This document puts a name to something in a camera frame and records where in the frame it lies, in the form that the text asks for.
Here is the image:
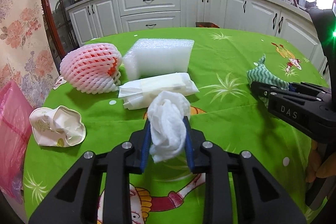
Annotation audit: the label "white plastic packet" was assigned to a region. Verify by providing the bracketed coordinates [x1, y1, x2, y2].
[118, 73, 199, 110]

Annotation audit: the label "green striped cloth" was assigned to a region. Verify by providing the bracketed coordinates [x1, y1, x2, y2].
[247, 54, 293, 95]

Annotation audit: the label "floral curtain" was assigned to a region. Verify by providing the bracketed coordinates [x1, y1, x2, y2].
[0, 0, 59, 108]

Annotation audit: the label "paper cup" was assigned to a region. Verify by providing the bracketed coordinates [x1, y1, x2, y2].
[29, 106, 86, 147]

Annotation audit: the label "white tissue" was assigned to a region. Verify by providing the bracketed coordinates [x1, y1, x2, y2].
[147, 91, 190, 163]

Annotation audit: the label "green cartoon tablecloth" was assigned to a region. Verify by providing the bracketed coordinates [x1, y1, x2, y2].
[23, 28, 326, 222]

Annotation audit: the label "white foam block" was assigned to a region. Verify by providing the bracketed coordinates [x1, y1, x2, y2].
[122, 38, 194, 81]

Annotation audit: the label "pink foam fruit net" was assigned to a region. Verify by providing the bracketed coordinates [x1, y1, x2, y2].
[60, 43, 122, 94]

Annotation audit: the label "person's right hand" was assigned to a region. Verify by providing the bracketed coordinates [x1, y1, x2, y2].
[306, 140, 336, 183]

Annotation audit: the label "pink-lined trash bin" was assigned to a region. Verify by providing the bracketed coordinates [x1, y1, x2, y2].
[0, 81, 33, 204]

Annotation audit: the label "white lower kitchen cabinets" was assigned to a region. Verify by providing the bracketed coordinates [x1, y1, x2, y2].
[67, 0, 330, 80]

